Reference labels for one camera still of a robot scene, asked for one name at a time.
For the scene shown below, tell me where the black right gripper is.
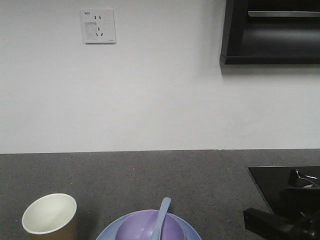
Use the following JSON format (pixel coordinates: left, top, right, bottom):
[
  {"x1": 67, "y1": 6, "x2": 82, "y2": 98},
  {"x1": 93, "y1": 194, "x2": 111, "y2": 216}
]
[{"x1": 243, "y1": 168, "x2": 320, "y2": 240}]

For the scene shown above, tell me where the light blue plastic spoon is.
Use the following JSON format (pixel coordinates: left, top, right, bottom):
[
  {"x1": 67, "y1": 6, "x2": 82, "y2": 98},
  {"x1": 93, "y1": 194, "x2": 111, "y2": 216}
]
[{"x1": 141, "y1": 197, "x2": 171, "y2": 240}]

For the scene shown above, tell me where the purple plastic bowl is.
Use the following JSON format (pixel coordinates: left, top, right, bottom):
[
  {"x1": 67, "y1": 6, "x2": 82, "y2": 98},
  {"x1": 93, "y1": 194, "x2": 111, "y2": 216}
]
[{"x1": 115, "y1": 209, "x2": 186, "y2": 240}]

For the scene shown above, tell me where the brown paper cup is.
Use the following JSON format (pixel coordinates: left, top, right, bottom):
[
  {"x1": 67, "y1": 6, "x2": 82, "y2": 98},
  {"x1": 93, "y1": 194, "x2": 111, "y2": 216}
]
[{"x1": 21, "y1": 193, "x2": 77, "y2": 240}]

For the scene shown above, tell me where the light blue plate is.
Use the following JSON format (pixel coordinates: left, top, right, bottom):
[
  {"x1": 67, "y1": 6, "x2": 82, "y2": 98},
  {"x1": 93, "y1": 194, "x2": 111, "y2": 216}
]
[{"x1": 96, "y1": 209, "x2": 202, "y2": 240}]

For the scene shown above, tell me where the black glass gas stove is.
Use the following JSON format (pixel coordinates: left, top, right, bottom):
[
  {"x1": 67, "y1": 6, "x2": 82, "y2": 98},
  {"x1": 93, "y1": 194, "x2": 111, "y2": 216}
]
[{"x1": 248, "y1": 165, "x2": 320, "y2": 220}]

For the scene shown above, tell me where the black range hood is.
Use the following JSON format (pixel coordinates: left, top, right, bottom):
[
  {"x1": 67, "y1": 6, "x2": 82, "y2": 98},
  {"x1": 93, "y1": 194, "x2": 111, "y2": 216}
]
[{"x1": 220, "y1": 0, "x2": 320, "y2": 65}]

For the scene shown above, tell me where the white wall socket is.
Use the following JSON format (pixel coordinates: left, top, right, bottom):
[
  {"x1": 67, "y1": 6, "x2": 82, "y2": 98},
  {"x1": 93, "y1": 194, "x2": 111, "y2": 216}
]
[{"x1": 80, "y1": 8, "x2": 117, "y2": 44}]

